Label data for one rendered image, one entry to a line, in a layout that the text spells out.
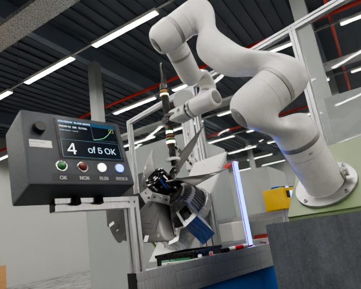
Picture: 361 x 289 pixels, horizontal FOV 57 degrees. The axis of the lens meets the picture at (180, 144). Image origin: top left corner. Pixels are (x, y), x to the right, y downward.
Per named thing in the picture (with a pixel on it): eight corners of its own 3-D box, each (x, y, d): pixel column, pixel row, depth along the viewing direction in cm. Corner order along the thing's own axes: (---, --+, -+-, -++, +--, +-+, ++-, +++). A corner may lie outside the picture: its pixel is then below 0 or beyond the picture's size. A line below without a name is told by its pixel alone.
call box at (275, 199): (285, 213, 155) (280, 190, 158) (305, 210, 148) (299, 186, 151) (266, 215, 144) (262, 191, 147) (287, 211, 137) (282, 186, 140)
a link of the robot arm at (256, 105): (329, 130, 92) (289, 58, 84) (281, 173, 89) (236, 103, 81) (300, 125, 103) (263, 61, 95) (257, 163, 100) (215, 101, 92)
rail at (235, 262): (298, 255, 146) (294, 236, 148) (306, 254, 143) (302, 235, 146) (129, 306, 84) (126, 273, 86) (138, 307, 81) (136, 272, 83)
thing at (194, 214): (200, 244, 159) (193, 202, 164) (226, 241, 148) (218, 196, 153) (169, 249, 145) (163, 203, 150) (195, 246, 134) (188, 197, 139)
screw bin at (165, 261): (187, 266, 134) (184, 249, 136) (224, 263, 126) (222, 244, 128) (156, 276, 116) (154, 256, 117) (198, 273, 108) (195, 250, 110)
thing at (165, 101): (167, 137, 164) (161, 98, 169) (173, 135, 163) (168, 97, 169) (165, 135, 160) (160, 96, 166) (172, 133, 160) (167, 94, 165)
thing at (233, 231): (230, 241, 211) (227, 223, 214) (251, 238, 200) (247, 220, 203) (213, 244, 199) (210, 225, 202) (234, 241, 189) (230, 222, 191)
